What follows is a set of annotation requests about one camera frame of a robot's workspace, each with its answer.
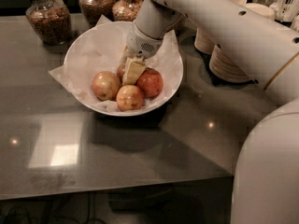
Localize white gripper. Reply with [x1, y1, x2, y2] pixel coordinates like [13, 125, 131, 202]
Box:
[120, 22, 163, 85]

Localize red-green apple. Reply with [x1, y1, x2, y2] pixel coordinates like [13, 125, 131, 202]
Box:
[117, 63, 125, 80]

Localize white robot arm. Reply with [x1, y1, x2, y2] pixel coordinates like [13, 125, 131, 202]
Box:
[127, 0, 299, 224]

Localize right red apple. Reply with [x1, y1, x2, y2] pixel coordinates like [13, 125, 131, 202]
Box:
[136, 68, 164, 98]

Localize white bowl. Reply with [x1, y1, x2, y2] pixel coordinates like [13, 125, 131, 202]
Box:
[63, 21, 184, 118]

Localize left yellow-red apple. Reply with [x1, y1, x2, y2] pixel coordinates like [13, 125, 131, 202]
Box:
[91, 71, 121, 101]

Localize yellow-red apple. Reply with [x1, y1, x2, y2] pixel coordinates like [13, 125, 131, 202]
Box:
[116, 85, 144, 111]
[91, 71, 121, 101]

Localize front yellow-red apple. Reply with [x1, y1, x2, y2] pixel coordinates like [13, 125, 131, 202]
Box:
[116, 85, 144, 111]

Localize white paper liner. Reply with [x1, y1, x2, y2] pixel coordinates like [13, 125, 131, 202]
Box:
[48, 14, 181, 113]

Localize glass cereal jar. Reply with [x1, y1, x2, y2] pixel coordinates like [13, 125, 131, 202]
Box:
[112, 0, 143, 21]
[173, 15, 186, 35]
[78, 0, 116, 28]
[25, 0, 72, 45]

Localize front stack paper bowls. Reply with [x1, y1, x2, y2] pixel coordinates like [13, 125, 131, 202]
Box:
[209, 3, 276, 84]

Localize left glass cereal jar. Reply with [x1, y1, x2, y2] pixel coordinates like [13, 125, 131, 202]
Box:
[25, 0, 72, 45]

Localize plastic wrapped cutlery holder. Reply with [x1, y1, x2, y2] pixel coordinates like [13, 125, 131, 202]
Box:
[252, 0, 299, 32]

